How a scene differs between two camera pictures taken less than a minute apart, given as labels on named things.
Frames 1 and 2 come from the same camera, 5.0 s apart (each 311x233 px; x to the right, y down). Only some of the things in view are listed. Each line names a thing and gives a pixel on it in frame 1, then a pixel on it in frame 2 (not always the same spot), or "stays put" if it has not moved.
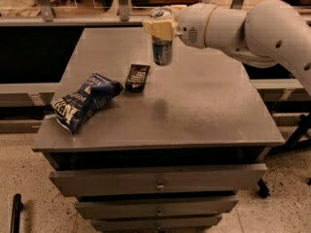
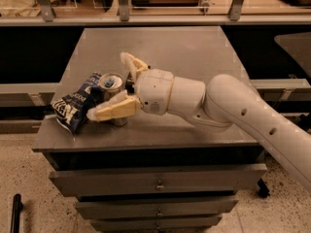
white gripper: x=192 y=23 → x=155 y=89
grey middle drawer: x=155 y=208 stays put
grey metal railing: x=124 y=18 stays put
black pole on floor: x=17 y=206 stays put
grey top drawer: x=91 y=182 stays put
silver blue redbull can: x=162 y=48 → x=112 y=84
